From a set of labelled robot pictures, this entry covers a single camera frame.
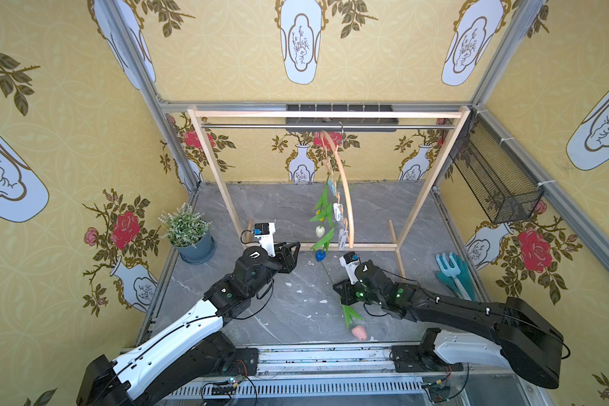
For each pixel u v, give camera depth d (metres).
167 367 0.46
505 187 0.83
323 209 0.92
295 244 0.72
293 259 0.68
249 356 0.75
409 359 0.75
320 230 0.89
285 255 0.65
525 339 0.42
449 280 0.90
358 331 0.75
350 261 0.75
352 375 0.72
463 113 0.53
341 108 0.92
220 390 0.73
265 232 0.64
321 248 0.82
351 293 0.72
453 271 0.92
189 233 0.86
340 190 0.58
